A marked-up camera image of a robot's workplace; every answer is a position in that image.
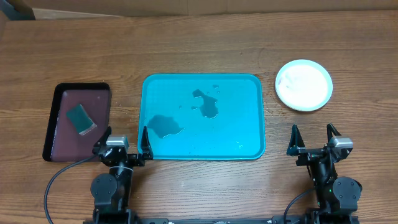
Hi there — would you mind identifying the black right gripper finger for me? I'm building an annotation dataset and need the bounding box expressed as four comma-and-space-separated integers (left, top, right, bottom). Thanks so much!
287, 124, 305, 156
326, 123, 341, 143

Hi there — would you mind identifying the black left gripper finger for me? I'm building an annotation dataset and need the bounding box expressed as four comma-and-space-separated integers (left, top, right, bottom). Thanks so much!
92, 126, 112, 154
140, 126, 153, 160

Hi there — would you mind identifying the green scrubbing sponge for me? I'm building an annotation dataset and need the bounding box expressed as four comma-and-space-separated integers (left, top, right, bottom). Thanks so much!
66, 104, 97, 136

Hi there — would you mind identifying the light blue plate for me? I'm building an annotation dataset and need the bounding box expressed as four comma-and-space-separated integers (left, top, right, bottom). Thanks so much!
274, 59, 333, 112

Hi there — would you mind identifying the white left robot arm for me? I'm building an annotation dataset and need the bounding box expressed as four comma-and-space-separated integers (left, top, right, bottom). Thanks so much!
90, 127, 153, 224

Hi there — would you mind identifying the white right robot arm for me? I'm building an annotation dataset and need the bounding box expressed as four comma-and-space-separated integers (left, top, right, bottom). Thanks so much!
283, 123, 363, 224

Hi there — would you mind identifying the black tray of brown water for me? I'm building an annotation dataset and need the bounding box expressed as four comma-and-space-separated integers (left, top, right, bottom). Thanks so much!
42, 82, 111, 162

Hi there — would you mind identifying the blue plastic tray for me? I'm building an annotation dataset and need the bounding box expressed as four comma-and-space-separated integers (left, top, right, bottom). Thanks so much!
138, 73, 266, 161

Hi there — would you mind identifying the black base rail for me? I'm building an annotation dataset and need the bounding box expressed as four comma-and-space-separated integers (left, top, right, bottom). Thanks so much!
83, 215, 360, 224

